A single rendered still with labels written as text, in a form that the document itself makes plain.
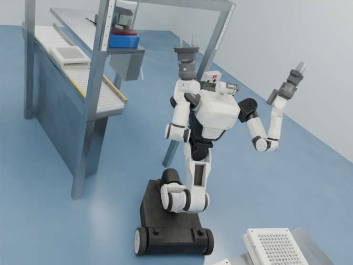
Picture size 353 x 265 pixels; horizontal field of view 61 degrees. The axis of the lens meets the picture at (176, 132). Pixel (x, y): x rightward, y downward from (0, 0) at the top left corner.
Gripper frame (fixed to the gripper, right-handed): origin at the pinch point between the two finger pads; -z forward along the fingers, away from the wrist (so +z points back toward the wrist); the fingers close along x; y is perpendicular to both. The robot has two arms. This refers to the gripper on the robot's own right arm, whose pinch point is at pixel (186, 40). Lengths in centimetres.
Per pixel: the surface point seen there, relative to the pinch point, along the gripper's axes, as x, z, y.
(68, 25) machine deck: -83, -7, -22
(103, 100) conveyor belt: -71, 44, -32
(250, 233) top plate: 38, 86, 30
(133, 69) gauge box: -47, 21, -34
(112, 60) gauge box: -65, 17, -40
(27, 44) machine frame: -156, 9, -63
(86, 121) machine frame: -71, 51, -8
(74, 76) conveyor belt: -101, 30, -44
